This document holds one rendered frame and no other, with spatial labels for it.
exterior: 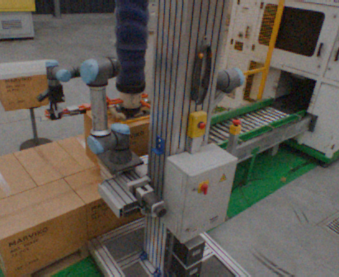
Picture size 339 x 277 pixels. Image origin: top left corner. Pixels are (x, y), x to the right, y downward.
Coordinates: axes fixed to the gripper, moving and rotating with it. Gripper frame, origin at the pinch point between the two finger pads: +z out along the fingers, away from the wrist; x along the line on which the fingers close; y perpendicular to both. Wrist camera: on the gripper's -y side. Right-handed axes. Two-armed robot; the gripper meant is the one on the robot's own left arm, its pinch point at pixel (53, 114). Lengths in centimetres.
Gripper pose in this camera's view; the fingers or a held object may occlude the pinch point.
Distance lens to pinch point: 229.6
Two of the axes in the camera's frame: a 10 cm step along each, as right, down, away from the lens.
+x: -6.1, -4.4, 6.5
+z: -0.9, 8.6, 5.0
